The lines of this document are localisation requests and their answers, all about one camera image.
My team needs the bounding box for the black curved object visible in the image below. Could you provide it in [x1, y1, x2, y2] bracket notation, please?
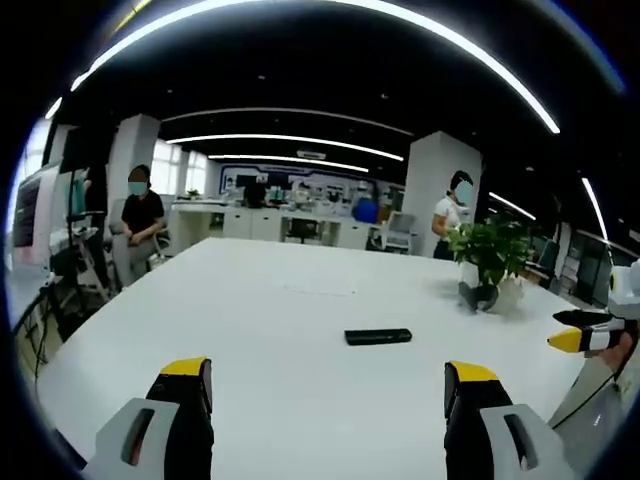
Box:
[458, 281, 500, 314]

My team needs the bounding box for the blue water barrel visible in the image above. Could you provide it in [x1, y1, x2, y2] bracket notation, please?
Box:
[352, 197, 377, 222]

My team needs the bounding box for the white office chair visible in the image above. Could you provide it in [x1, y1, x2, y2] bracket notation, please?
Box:
[370, 211, 418, 254]

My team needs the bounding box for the white office counter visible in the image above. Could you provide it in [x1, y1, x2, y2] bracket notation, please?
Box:
[170, 197, 386, 249]

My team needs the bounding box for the black remote control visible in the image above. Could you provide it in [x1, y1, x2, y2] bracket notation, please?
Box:
[343, 328, 413, 347]

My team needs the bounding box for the monitor screen on stand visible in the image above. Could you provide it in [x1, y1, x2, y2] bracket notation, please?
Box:
[9, 167, 61, 261]

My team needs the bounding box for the black office chair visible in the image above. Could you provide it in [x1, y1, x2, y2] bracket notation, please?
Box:
[285, 217, 321, 245]

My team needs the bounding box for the black tripod stand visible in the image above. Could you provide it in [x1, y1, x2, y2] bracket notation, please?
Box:
[47, 124, 119, 341]

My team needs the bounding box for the green potted plant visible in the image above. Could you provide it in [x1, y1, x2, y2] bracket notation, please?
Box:
[445, 219, 536, 315]

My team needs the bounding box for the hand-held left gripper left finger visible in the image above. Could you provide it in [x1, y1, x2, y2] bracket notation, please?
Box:
[81, 356, 216, 480]

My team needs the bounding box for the person's right hand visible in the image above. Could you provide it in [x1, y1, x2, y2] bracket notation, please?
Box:
[597, 332, 636, 374]

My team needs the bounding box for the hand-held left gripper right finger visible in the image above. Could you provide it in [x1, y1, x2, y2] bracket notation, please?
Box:
[443, 360, 578, 480]

